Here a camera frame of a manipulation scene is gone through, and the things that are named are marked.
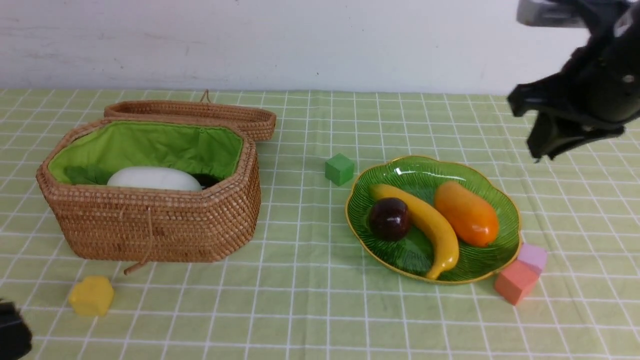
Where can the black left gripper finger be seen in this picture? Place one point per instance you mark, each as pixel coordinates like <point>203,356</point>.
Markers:
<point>15,334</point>

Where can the woven rattan basket lid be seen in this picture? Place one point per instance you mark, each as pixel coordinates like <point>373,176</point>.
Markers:
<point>258,124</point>

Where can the yellow foam block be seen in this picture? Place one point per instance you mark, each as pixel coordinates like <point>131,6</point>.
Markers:
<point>92,297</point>

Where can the pink foam cube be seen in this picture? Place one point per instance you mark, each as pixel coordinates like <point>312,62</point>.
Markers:
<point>534,257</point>

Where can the salmon red foam cube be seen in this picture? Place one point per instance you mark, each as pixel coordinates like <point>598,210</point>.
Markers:
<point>515,282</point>

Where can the green foam cube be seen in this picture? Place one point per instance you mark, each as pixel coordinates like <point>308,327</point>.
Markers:
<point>339,169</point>

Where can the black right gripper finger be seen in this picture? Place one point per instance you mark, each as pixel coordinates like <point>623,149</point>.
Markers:
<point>560,94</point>
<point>551,136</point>

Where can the purple toy eggplant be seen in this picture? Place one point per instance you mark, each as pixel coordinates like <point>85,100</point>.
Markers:
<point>205,180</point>

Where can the white toy radish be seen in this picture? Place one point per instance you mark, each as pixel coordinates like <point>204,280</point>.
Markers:
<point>143,177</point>

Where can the green glass leaf plate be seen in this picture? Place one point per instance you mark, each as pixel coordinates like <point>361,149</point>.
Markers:
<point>414,255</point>

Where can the yellow toy banana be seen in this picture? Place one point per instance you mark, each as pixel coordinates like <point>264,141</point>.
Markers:
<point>431,222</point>

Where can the woven rattan basket green lining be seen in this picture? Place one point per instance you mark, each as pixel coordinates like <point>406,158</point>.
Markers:
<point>101,222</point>

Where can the dark purple toy mangosteen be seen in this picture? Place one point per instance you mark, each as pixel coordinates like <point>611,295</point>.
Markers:
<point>389,219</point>

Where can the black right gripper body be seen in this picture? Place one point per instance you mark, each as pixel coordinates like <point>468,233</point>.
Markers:
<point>604,74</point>

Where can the orange yellow toy mango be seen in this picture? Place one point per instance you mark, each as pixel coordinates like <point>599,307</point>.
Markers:
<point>473,219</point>

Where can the green checkered tablecloth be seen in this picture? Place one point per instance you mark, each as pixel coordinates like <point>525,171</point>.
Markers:
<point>304,289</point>

